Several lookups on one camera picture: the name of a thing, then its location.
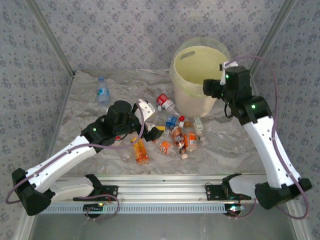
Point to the clear bottle white label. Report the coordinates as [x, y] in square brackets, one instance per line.
[151, 126]

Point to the blue label bottle red cap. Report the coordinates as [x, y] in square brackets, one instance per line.
[171, 121]

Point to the small orange label bottle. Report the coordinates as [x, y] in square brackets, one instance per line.
[165, 147]

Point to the red white label bottle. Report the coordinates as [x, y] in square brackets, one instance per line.
[120, 137]

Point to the copper label bottle white cap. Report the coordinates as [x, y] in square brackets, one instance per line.
[178, 138]

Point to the clear bottle pink print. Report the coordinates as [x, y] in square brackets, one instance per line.
[159, 108]

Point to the orange juice bottle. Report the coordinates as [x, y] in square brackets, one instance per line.
[140, 152]

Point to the amber bottle white cap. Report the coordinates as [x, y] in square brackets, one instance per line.
[187, 124]

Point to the red label plastic bottle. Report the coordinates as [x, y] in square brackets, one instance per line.
[163, 99]

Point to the clear water bottle blue label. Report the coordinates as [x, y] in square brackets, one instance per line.
[103, 92]

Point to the small clear crushed bottle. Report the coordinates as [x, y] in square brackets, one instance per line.
[127, 157]

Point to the green white small bottle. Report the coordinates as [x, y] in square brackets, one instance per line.
[198, 123]

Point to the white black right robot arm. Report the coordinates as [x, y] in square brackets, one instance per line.
[265, 150]

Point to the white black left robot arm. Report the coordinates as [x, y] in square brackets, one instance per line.
[62, 160]

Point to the cream plastic bin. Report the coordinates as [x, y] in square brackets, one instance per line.
[192, 106]

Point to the black controller board green LED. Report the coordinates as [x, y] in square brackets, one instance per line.
[233, 209]
[93, 208]

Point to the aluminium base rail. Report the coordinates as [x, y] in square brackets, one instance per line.
[162, 187]

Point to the aluminium frame post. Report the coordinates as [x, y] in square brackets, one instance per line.
[270, 37]
[53, 37]

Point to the aluminium side rail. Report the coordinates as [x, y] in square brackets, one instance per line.
[298, 231]
[63, 105]

